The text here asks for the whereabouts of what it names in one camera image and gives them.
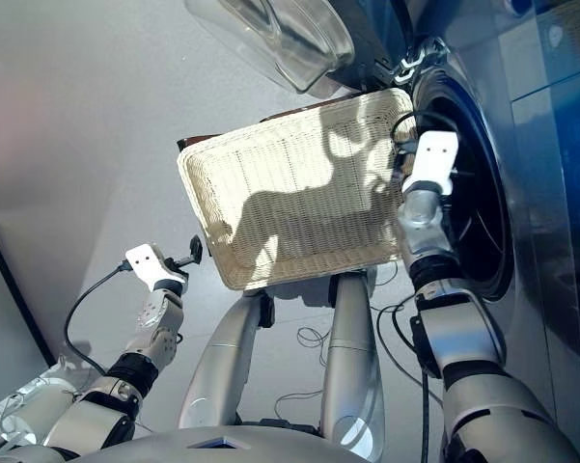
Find pale woven laundry basket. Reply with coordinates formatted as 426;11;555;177
176;87;419;291

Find round washing machine door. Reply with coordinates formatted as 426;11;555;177
182;0;393;95

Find silver robot leg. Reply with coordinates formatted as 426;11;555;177
178;287;276;431
318;272;385;460

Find silver robot torso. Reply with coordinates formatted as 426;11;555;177
42;422;445;463

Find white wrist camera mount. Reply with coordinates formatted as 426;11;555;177
124;244;187;292
403;130;459;195

